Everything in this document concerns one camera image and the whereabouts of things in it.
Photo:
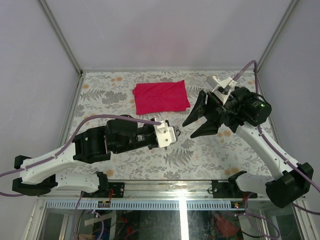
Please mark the right aluminium frame post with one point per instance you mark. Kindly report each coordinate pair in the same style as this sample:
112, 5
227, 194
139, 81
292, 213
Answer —
277, 32

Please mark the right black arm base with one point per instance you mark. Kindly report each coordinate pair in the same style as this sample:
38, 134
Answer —
230, 189

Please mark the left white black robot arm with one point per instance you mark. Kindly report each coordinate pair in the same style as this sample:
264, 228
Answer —
95, 140

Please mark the floral patterned table mat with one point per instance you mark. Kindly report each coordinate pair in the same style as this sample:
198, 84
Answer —
203, 158

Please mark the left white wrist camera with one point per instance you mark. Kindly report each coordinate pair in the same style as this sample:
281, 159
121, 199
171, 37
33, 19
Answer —
165, 134

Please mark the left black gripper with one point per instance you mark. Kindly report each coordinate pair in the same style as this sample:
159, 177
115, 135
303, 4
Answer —
152, 127

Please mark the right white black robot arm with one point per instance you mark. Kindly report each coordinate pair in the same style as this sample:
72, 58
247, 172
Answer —
243, 113

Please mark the folded red cloth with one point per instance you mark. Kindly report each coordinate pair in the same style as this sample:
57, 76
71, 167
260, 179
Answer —
160, 97

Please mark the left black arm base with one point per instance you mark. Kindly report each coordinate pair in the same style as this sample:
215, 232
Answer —
108, 189

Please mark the aluminium frame post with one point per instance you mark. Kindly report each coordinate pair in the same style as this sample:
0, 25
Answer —
277, 32
59, 35

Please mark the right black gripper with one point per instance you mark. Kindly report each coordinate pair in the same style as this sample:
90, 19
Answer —
216, 111

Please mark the white slotted cable duct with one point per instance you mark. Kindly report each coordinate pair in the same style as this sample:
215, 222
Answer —
138, 205

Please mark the left aluminium frame post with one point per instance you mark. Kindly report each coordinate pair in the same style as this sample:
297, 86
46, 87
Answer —
59, 35

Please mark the aluminium mounting rail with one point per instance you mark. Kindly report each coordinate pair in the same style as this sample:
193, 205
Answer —
154, 190

